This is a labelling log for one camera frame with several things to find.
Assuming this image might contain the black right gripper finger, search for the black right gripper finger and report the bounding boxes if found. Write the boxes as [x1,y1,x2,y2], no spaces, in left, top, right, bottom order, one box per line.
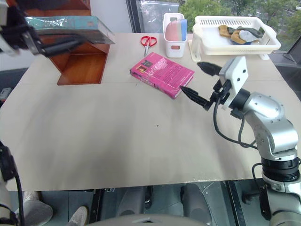
[196,61,222,77]
[180,86,212,111]

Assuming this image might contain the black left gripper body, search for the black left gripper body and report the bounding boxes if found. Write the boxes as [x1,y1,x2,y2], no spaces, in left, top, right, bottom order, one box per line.
[0,6,47,57]

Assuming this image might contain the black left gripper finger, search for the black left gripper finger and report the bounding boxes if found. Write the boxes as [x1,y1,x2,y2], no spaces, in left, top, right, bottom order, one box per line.
[40,39,86,57]

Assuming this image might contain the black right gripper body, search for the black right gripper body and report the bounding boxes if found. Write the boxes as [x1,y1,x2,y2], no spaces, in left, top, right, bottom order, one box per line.
[210,79,232,107]

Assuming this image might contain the teal book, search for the teal book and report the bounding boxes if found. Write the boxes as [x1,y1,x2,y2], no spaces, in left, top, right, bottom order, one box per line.
[24,16,116,45]

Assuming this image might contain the wooden bookshelf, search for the wooden bookshelf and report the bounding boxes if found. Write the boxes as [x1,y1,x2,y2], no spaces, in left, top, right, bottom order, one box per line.
[23,0,111,86]

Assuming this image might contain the pink book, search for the pink book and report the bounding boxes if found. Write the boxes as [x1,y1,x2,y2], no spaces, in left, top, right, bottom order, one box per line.
[129,52,196,99]

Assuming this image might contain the white plastic basket rack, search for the white plastic basket rack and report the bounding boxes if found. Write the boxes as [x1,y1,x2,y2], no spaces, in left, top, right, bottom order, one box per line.
[189,16,282,62]

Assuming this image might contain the white plastic storage bin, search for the white plastic storage bin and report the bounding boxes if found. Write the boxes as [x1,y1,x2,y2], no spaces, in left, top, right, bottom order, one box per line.
[163,12,188,58]

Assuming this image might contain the brown cloth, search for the brown cloth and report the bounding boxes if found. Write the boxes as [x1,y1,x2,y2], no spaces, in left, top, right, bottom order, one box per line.
[218,24,246,45]

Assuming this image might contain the blue board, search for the blue board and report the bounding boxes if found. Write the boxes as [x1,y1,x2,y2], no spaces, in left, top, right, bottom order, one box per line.
[178,18,188,40]

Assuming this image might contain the pink board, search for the pink board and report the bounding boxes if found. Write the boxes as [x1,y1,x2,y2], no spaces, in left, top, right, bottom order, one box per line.
[165,20,183,41]

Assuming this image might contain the clear plastic bag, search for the clear plastic bag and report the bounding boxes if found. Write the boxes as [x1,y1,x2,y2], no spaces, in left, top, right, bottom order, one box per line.
[138,0,180,32]

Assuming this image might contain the black acrylic stand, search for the black acrylic stand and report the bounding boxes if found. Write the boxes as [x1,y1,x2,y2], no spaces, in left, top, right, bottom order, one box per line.
[269,39,301,69]

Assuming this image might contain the grey robot torso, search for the grey robot torso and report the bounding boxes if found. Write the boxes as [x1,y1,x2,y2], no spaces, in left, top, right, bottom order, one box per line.
[86,212,212,226]

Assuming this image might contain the white shoe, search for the white shoe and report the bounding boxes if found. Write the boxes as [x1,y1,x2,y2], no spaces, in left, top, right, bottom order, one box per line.
[67,205,89,226]
[14,190,53,226]

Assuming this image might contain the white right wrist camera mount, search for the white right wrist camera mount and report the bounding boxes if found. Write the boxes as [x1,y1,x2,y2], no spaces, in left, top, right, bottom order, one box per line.
[218,56,250,110]

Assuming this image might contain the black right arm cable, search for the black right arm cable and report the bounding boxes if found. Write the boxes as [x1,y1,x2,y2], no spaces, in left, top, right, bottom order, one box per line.
[213,94,259,150]

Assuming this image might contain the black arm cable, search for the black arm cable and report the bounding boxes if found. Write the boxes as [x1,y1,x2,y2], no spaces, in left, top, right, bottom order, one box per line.
[0,140,25,226]
[213,94,259,150]

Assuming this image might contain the red handled scissors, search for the red handled scissors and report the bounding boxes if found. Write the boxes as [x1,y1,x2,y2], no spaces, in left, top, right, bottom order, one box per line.
[140,35,158,57]

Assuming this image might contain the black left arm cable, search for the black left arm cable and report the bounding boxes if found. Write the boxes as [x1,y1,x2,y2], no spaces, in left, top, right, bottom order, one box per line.
[0,140,25,226]

